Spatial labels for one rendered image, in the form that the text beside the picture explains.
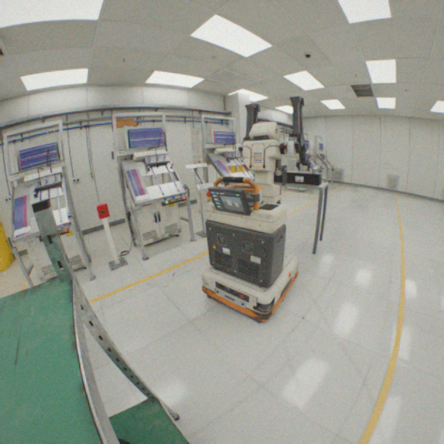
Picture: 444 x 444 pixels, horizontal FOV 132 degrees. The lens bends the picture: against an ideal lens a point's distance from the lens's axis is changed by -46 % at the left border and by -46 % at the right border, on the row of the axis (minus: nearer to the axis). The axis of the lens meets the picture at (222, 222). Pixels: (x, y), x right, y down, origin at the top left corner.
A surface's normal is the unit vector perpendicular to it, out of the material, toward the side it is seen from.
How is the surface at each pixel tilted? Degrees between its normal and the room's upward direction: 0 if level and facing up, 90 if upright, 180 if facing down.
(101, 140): 90
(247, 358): 0
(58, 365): 0
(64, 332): 0
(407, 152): 90
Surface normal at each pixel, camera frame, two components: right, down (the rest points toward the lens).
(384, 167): -0.75, 0.27
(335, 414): -0.07, -0.94
